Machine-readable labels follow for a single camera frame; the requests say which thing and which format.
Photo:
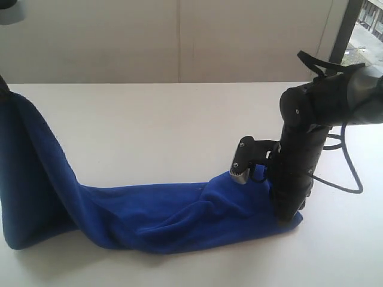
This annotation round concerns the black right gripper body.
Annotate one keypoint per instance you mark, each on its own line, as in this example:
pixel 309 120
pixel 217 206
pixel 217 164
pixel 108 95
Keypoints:
pixel 288 193

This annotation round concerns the blue towel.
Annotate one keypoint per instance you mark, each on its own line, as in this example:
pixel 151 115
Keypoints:
pixel 41 198

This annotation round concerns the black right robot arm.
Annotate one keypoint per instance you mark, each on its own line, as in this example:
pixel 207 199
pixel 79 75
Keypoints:
pixel 309 112

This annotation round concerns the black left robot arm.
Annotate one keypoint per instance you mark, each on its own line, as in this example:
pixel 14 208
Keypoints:
pixel 12 11

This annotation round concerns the black window frame post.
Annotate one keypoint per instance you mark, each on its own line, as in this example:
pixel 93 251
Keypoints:
pixel 344 33

